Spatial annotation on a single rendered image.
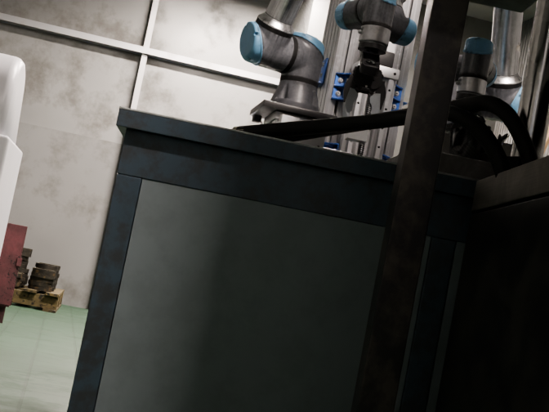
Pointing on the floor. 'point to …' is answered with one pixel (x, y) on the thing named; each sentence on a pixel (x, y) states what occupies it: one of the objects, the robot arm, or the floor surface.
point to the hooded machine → (9, 132)
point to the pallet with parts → (37, 285)
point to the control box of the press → (412, 201)
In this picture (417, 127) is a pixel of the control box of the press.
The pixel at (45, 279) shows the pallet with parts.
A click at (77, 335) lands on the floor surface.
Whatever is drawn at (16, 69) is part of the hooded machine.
